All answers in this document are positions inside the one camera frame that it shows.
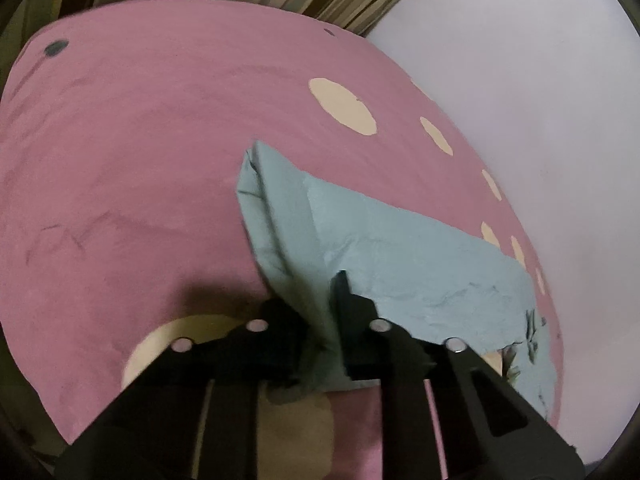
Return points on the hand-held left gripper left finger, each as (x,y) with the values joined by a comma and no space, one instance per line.
(287,347)

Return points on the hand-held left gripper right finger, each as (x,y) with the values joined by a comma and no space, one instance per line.
(345,320)

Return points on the light blue puffer jacket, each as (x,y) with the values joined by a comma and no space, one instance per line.
(400,260)

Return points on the pink polka dot bedsheet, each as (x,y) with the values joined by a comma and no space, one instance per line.
(125,160)

